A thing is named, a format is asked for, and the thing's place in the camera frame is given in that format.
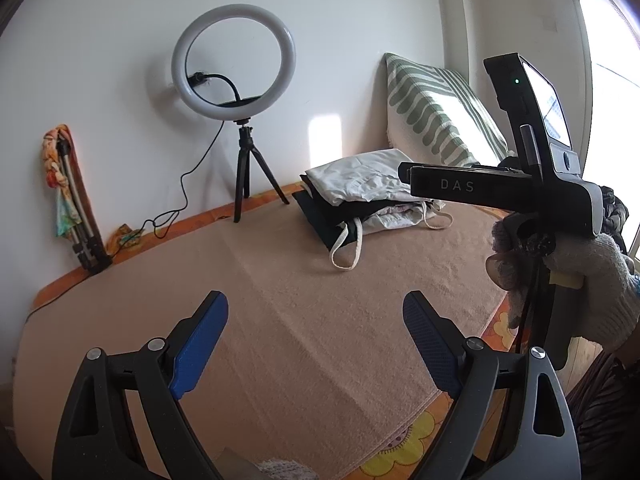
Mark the bright window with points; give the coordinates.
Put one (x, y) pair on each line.
(615, 110)

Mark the black mini tripod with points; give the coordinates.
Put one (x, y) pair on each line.
(244, 160)

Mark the folded silver tripod stand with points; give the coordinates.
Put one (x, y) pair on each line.
(87, 240)

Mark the colourful patterned cloth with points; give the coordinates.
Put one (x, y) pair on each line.
(62, 210)

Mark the small yellow green cloth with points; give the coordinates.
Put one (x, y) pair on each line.
(125, 237)

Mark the dark clothing heap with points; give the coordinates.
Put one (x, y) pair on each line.
(612, 215)

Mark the white cotton shorts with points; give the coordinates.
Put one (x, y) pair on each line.
(360, 175)

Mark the green striped white pillow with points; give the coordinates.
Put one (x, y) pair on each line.
(425, 105)

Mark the beige blanket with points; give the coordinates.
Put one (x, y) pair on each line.
(300, 310)

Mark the person's right hand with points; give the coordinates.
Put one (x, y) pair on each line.
(600, 285)

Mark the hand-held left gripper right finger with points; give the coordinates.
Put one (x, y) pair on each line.
(430, 340)

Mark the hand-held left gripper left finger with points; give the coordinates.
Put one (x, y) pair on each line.
(200, 345)

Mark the person's grey striped skirt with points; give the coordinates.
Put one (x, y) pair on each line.
(605, 410)

